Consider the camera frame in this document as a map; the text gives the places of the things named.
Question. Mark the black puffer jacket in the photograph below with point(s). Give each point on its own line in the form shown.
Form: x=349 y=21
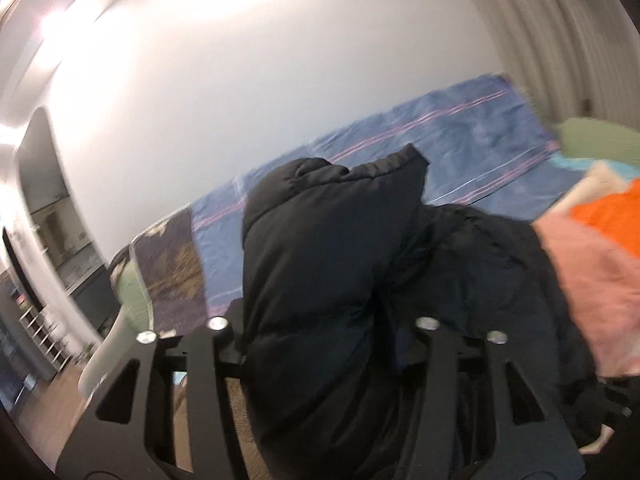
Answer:
x=338 y=265

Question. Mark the cream printed blanket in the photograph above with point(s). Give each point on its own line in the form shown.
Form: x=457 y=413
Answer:
x=600 y=177

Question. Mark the arched wall mirror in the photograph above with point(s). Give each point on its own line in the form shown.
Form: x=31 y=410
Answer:
x=67 y=245

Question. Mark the green pillow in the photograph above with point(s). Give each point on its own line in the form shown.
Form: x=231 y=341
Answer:
x=129 y=289

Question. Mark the pink quilted jacket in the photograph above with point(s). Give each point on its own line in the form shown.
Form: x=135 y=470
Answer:
x=601 y=283

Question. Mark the white shelf unit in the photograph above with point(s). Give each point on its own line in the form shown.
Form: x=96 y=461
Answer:
x=41 y=333

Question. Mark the dark floral pillow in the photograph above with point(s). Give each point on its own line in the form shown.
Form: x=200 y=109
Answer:
x=170 y=270

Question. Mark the orange puffer jacket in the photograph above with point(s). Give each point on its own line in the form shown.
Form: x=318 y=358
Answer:
x=616 y=216

